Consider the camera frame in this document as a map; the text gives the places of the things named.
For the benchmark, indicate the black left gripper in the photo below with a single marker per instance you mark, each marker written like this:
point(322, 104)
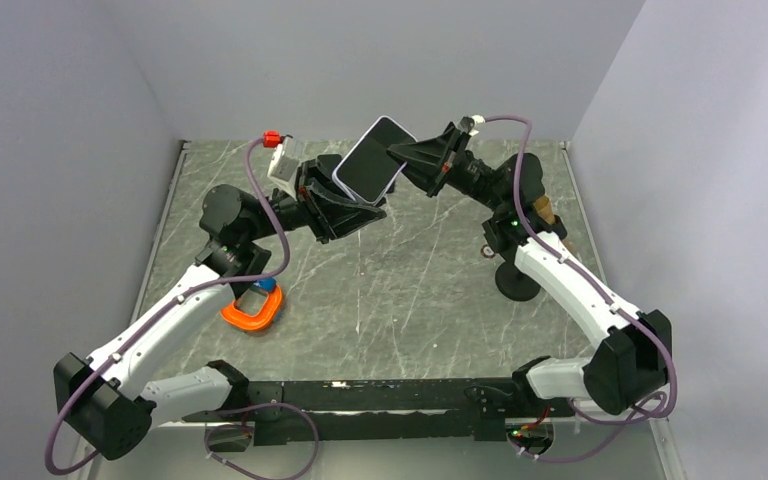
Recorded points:
point(329, 215)

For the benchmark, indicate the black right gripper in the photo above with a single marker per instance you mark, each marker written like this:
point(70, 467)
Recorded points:
point(423, 160)

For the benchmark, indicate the black phone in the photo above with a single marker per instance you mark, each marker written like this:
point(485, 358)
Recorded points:
point(367, 172)

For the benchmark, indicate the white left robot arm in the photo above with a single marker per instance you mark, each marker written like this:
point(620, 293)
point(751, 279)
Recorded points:
point(110, 397)

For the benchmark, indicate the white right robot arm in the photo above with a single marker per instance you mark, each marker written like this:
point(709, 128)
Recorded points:
point(631, 367)

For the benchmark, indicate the round poker chip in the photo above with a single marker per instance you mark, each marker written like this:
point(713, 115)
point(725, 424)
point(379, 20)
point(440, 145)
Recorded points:
point(487, 251)

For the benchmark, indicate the blue toy brick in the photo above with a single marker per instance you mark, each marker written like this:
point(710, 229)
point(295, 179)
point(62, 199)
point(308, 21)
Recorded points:
point(265, 285)

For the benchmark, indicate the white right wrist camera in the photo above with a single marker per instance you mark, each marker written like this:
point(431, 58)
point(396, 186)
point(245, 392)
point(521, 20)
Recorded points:
point(470, 124)

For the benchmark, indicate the orange ring toy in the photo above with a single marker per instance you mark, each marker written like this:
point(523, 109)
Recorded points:
point(255, 311)

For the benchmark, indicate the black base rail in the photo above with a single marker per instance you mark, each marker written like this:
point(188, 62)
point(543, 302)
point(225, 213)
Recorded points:
point(483, 409)

